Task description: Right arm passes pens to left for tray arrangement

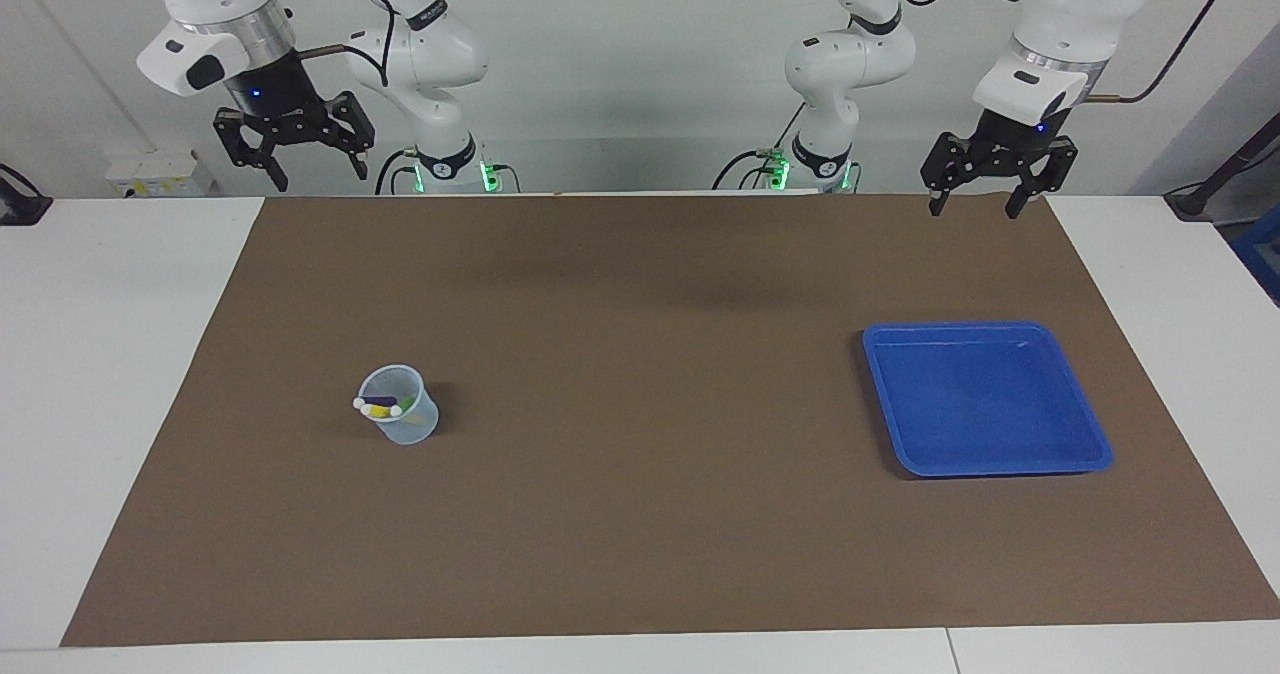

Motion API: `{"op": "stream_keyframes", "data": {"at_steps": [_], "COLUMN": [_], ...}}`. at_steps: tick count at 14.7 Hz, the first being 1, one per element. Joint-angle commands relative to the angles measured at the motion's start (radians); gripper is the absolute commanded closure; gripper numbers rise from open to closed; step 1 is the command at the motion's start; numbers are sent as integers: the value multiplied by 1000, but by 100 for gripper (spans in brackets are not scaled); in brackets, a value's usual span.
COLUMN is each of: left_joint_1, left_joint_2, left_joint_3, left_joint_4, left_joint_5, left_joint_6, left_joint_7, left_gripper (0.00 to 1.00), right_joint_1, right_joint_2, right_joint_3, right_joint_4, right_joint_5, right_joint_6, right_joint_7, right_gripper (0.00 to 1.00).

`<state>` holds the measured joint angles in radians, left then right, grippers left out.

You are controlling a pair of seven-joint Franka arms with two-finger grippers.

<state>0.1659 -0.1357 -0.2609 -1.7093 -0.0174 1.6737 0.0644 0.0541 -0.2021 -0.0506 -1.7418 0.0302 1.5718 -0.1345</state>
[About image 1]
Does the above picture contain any white power strip box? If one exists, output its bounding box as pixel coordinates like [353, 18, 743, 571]
[105, 149, 216, 198]

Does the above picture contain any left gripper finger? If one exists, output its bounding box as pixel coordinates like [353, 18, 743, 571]
[920, 132, 974, 218]
[1005, 137, 1079, 220]

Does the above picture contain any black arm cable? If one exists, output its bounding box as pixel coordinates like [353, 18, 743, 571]
[1085, 0, 1229, 105]
[300, 0, 401, 90]

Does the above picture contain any black right base cable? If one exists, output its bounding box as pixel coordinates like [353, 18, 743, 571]
[375, 149, 421, 195]

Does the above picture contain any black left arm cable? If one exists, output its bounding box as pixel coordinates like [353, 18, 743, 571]
[1085, 0, 1229, 105]

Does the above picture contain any black base cable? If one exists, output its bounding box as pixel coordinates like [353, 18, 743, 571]
[712, 102, 806, 191]
[375, 149, 421, 195]

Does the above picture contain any brown table mat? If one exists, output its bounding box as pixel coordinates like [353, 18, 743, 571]
[60, 194, 1280, 647]

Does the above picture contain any black clamp with pole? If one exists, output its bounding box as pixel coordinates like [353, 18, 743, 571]
[1165, 114, 1280, 223]

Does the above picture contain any black table clamp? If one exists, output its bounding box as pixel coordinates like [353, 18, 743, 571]
[0, 162, 53, 227]

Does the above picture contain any translucent plastic cup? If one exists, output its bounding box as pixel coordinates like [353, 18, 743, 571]
[357, 364, 440, 446]

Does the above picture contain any black left base cable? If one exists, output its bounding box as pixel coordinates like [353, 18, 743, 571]
[712, 102, 806, 191]

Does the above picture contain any blue box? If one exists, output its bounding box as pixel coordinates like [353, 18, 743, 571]
[1230, 204, 1280, 305]

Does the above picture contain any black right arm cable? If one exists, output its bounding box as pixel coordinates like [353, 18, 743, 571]
[300, 0, 401, 90]

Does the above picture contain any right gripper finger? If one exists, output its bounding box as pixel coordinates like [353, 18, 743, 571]
[213, 109, 291, 193]
[330, 92, 377, 180]

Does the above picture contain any blue plastic tray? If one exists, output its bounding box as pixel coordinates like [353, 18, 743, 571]
[862, 321, 1114, 479]

